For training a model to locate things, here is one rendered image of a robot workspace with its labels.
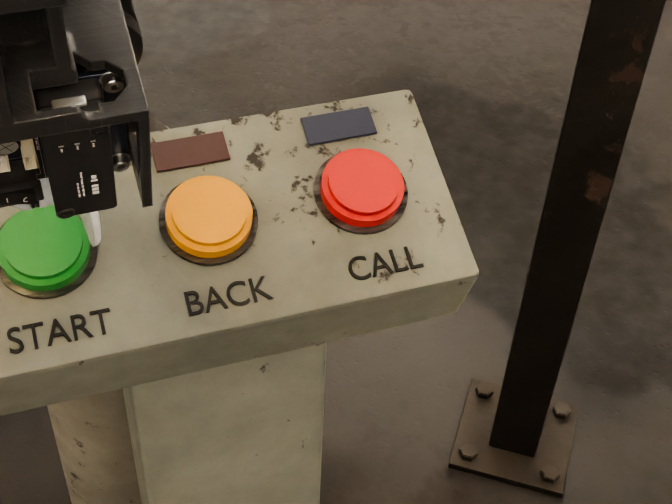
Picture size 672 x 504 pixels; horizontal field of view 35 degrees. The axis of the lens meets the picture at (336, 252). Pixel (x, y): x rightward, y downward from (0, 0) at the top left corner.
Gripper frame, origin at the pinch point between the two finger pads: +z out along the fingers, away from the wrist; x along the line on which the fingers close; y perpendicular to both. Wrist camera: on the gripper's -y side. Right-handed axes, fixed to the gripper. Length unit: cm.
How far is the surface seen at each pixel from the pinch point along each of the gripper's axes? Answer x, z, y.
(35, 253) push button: -0.5, 6.1, 0.6
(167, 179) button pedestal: 6.0, 7.2, -2.5
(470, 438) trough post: 38, 71, 0
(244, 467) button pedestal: 7.7, 20.4, 8.6
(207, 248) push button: 6.9, 6.4, 1.8
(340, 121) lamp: 15.0, 7.1, -3.9
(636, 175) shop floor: 78, 83, -32
